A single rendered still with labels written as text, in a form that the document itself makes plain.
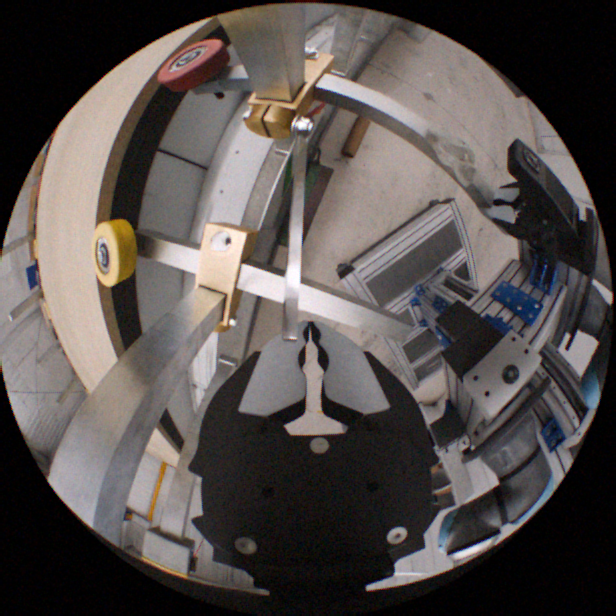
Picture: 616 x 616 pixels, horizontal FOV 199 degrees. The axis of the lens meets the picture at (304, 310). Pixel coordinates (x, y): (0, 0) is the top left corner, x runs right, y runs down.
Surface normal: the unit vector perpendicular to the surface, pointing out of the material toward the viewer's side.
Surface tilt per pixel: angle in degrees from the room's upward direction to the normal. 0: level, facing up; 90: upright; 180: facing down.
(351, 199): 0
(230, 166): 0
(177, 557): 90
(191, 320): 90
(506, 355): 90
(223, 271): 0
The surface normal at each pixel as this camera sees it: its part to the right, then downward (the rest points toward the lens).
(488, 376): -0.62, -0.69
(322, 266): 0.00, 0.46
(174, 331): 0.36, -0.83
